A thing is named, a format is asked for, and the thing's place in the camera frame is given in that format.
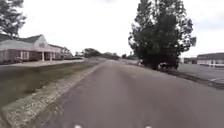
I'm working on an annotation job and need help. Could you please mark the brick and white building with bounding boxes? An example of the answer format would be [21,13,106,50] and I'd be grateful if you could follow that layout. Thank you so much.
[0,33,63,65]

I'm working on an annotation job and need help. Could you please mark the low white building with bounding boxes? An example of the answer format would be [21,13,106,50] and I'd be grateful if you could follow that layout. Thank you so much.
[196,52,224,68]

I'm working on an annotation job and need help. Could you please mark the grass verge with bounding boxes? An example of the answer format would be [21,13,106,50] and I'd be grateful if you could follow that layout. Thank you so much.
[132,61,224,90]

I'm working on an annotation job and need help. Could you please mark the grey asphalt road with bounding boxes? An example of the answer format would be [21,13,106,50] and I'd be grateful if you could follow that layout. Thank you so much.
[37,59,224,128]

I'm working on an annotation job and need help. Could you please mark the grass strip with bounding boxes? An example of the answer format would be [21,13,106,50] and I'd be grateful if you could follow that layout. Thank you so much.
[0,61,98,108]

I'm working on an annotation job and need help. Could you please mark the dark car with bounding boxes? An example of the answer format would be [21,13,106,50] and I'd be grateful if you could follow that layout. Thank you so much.
[158,61,180,71]

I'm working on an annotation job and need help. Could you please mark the dark leafy tree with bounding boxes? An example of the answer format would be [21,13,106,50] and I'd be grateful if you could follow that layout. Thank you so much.
[0,0,27,38]

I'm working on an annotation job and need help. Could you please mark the distant trees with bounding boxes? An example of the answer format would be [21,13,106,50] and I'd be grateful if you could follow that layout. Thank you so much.
[81,47,121,61]

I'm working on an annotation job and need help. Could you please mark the large dark tree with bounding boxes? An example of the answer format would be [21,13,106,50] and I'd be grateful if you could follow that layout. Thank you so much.
[127,0,198,71]

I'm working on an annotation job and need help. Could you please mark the grey parking lot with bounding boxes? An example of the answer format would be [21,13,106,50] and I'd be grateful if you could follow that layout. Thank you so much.
[175,63,224,85]

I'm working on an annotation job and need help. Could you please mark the pale gravel strip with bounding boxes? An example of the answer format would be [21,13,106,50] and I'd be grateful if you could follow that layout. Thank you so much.
[0,61,108,128]

